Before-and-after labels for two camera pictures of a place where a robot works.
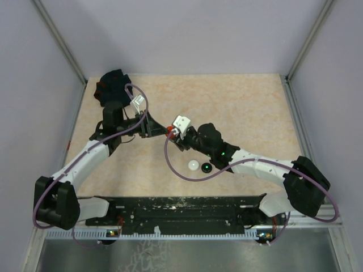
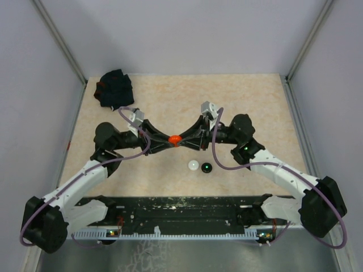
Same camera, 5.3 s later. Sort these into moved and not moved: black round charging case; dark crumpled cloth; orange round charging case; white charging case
Moved: orange round charging case
Not moved: dark crumpled cloth; white charging case; black round charging case
